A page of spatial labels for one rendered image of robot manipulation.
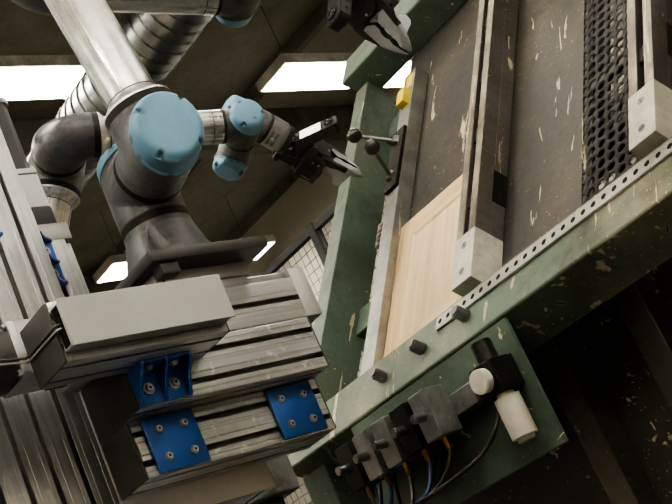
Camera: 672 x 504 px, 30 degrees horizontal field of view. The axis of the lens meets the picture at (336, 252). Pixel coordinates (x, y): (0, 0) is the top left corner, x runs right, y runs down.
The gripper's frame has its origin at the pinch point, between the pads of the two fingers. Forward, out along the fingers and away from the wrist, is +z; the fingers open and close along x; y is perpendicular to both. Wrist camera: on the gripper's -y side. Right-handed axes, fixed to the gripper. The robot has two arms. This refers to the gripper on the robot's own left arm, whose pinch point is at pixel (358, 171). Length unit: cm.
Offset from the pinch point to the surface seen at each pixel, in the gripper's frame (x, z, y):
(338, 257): 3.9, 7.7, 20.9
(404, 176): 2.1, 9.2, -5.3
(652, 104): 78, 5, -69
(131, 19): -281, -28, 108
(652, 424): 85, 45, -20
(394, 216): 14.7, 8.2, -0.6
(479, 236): 58, 6, -25
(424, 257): 35.8, 10.5, -5.0
